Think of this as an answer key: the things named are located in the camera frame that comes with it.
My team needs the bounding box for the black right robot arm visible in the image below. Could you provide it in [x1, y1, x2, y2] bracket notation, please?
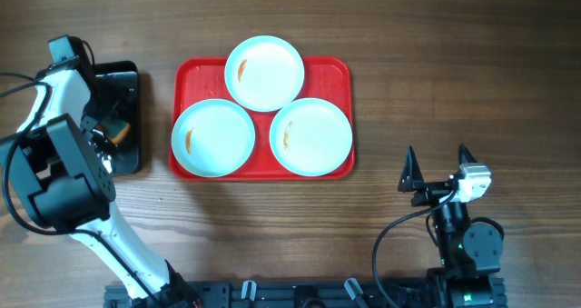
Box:
[398, 144, 507, 307]

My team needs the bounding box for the white plate top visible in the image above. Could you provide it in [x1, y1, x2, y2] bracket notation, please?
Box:
[224, 35, 305, 113]

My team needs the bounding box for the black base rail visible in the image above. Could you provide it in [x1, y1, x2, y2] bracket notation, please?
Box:
[103, 276, 506, 308]

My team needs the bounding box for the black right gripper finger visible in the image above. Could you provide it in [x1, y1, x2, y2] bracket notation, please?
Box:
[458, 144, 478, 164]
[398, 146, 425, 193]

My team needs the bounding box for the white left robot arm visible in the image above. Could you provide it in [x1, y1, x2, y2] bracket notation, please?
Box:
[1, 35, 199, 307]

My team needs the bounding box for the white plate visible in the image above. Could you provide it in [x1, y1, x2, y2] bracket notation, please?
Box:
[224, 35, 305, 113]
[171, 99, 256, 178]
[269, 97, 353, 177]

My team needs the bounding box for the red plastic tray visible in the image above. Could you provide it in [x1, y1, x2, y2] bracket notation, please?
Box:
[172, 56, 353, 182]

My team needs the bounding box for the black water container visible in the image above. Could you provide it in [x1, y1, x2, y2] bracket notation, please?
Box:
[83, 61, 142, 176]

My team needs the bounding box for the orange green sponge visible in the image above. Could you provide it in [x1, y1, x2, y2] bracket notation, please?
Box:
[100, 120, 131, 146]

